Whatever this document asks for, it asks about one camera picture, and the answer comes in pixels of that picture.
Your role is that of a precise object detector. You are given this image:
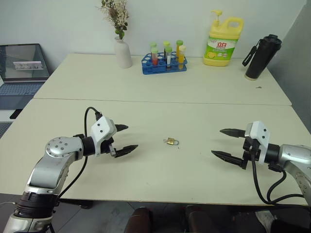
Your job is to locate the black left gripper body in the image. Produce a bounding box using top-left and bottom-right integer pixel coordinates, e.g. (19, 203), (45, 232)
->
(100, 136), (117, 157)

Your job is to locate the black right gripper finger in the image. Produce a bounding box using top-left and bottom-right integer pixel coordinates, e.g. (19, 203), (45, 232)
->
(211, 150), (244, 167)
(219, 128), (246, 139)

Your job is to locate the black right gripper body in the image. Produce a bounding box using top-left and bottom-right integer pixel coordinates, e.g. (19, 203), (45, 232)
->
(241, 136), (261, 170)

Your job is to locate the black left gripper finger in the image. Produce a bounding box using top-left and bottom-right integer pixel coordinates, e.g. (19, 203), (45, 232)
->
(114, 144), (139, 159)
(114, 123), (129, 133)

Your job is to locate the dark rounded shape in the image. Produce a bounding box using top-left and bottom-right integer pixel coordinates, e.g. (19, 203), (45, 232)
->
(179, 204), (258, 233)
(125, 207), (153, 233)

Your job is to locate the blue test tube rack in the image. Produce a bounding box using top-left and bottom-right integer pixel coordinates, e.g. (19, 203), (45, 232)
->
(141, 51), (189, 76)

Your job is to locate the white shoe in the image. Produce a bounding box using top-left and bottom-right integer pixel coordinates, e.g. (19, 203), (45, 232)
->
(254, 210), (276, 232)

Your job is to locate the white ceramic vase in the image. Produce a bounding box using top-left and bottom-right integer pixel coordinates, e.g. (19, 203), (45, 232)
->
(114, 36), (133, 69)

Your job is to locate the green-capped tube, red liquid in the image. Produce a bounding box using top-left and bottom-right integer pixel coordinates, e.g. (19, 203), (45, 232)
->
(150, 42), (159, 67)

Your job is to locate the yellow dish soap pump bottle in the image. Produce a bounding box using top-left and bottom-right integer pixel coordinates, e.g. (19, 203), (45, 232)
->
(203, 9), (244, 67)

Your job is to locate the cream-capped tube, yellow liquid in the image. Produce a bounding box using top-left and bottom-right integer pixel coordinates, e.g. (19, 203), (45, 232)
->
(178, 45), (187, 69)

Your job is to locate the black phone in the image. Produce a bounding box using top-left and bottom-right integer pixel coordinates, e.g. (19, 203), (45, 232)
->
(9, 109), (23, 120)

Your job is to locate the green-capped tube, orange liquid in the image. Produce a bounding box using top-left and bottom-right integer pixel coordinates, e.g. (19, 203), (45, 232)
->
(175, 40), (184, 59)

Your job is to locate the grey open laptop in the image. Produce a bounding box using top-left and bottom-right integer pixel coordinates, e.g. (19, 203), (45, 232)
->
(0, 43), (51, 111)

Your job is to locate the dried flower bouquet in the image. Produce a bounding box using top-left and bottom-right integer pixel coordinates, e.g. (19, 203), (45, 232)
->
(96, 0), (130, 41)

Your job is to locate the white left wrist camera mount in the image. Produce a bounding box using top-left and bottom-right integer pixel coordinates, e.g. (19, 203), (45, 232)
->
(90, 116), (118, 157)

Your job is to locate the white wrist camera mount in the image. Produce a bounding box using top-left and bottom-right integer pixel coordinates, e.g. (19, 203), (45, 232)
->
(90, 116), (118, 157)
(244, 120), (271, 166)

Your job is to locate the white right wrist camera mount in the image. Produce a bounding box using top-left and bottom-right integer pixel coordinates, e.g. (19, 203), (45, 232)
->
(244, 120), (271, 166)

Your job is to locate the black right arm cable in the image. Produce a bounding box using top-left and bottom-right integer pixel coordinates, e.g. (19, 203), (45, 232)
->
(251, 155), (305, 205)

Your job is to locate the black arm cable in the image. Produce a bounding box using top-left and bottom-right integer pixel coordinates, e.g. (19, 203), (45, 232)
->
(251, 155), (305, 205)
(59, 106), (103, 199)

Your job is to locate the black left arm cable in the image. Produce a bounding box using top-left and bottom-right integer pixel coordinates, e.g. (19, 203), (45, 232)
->
(59, 106), (103, 199)

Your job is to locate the black drink bottle with strap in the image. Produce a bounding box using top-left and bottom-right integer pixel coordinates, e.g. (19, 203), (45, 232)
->
(242, 34), (283, 82)

